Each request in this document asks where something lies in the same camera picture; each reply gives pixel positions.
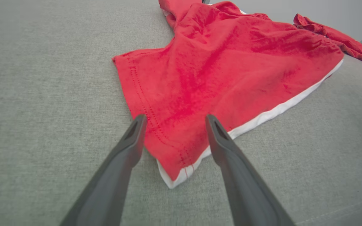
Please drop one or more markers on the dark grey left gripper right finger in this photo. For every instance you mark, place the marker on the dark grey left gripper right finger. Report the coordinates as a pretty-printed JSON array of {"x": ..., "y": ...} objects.
[{"x": 244, "y": 188}]

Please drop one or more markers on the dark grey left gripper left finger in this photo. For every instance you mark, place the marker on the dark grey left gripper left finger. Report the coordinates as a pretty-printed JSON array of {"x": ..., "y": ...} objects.
[{"x": 112, "y": 175}]

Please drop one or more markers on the red white striped shorts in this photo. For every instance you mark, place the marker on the red white striped shorts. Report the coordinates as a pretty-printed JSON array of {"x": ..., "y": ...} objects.
[{"x": 225, "y": 69}]

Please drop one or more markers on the red white numbered jersey shirt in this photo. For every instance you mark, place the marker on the red white numbered jersey shirt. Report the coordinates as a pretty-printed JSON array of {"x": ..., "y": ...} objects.
[{"x": 341, "y": 39}]

